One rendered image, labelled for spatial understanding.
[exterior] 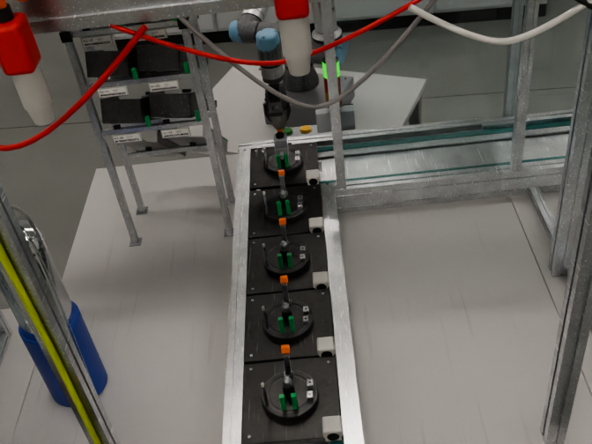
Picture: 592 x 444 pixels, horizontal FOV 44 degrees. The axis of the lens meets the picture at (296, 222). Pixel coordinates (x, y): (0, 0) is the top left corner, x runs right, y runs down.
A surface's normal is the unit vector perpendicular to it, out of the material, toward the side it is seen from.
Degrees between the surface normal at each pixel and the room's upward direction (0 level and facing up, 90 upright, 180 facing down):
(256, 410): 0
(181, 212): 0
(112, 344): 0
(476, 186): 90
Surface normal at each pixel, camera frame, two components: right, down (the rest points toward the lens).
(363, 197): 0.03, 0.64
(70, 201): -0.11, -0.76
